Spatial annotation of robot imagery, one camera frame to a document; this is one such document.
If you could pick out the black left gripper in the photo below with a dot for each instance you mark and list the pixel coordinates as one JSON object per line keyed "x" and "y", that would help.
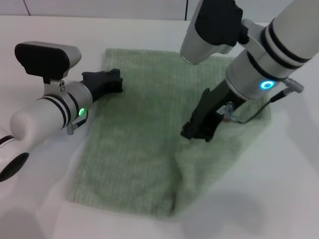
{"x": 99, "y": 83}

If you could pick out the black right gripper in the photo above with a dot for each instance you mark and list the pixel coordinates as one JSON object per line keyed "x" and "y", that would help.
{"x": 211, "y": 109}

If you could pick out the green ribbed towel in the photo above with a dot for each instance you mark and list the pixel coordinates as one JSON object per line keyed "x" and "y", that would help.
{"x": 134, "y": 154}

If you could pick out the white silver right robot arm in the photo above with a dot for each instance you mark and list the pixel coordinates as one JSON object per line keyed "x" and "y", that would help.
{"x": 279, "y": 52}

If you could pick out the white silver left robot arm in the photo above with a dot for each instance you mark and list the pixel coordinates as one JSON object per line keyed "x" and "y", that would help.
{"x": 42, "y": 119}

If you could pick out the left wrist camera grey black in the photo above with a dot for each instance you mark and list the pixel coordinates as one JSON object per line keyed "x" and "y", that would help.
{"x": 42, "y": 59}

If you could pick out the wrist camera grey black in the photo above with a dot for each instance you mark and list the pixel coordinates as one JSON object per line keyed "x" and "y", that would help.
{"x": 214, "y": 25}
{"x": 42, "y": 59}

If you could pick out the dark vertical wall strip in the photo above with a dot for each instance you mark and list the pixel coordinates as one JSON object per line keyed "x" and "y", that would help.
{"x": 186, "y": 10}

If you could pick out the right wrist camera grey black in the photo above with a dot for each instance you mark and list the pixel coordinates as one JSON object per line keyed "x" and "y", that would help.
{"x": 214, "y": 25}

